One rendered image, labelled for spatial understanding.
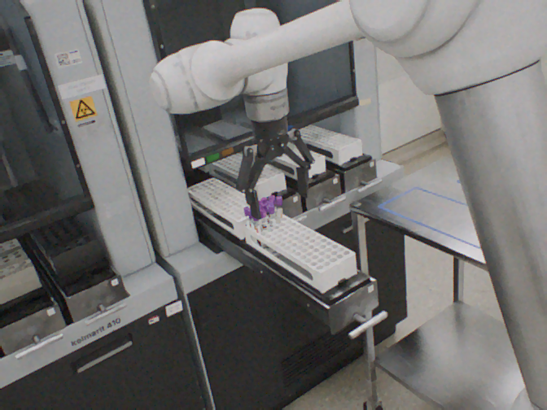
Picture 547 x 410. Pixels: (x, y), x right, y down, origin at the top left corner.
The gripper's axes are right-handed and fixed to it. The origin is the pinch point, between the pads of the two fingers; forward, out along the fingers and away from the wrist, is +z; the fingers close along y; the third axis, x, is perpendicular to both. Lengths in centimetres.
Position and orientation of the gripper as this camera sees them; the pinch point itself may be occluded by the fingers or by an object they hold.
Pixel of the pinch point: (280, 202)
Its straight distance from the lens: 122.7
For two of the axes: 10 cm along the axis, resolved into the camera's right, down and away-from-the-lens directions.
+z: 1.3, 8.8, 4.5
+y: 8.1, -3.6, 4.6
